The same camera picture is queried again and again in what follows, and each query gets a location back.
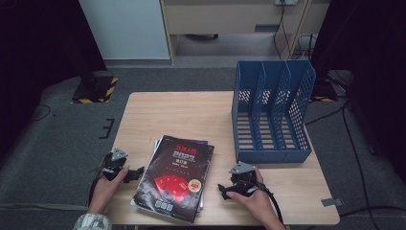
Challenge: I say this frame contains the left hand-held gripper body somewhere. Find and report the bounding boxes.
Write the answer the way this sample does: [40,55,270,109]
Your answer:
[101,147,129,182]

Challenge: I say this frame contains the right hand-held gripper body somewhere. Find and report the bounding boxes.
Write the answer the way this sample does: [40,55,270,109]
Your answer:
[229,161,258,196]

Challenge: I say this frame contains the white book with picture grid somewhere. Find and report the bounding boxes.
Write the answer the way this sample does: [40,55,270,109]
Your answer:
[153,136,165,153]

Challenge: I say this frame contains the blue file rack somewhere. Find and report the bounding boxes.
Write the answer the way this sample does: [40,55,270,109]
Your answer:
[231,59,317,165]

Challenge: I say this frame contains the black book with red print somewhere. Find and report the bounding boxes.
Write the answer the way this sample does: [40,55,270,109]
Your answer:
[130,134,215,224]

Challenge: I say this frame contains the person's right hand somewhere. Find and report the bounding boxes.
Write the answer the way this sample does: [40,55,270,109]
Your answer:
[224,169,283,223]

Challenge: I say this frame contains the person's left hand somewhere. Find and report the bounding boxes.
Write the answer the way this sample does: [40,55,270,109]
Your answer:
[88,166,130,215]

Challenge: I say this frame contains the black stand base striped edge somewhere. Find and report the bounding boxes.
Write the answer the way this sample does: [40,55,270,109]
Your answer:
[71,70,119,104]
[310,80,339,104]

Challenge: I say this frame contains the grey tape piece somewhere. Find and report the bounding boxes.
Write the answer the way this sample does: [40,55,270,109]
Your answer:
[320,197,344,208]

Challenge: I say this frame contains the white cabinet panel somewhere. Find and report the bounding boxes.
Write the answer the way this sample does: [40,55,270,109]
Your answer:
[78,0,170,60]

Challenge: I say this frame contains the dark object under desk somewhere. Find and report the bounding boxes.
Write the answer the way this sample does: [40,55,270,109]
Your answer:
[184,34,219,41]

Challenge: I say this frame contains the left hand-held gripper cable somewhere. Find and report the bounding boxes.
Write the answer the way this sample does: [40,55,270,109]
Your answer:
[87,152,113,205]

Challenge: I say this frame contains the hand-held gripper cable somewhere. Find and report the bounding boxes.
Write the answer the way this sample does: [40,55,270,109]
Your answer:
[87,152,113,205]
[237,179,285,224]

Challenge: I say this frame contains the right hand-held gripper cable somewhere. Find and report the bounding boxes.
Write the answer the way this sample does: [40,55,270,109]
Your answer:
[237,179,285,224]

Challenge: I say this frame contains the thin black floor cable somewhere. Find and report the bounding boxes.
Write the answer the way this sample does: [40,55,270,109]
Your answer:
[30,103,52,123]

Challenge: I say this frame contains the long black floor cable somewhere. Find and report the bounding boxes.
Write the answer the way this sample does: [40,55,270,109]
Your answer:
[341,104,376,230]

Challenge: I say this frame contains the black cable from socket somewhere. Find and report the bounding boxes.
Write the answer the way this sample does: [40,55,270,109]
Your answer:
[272,4,293,60]

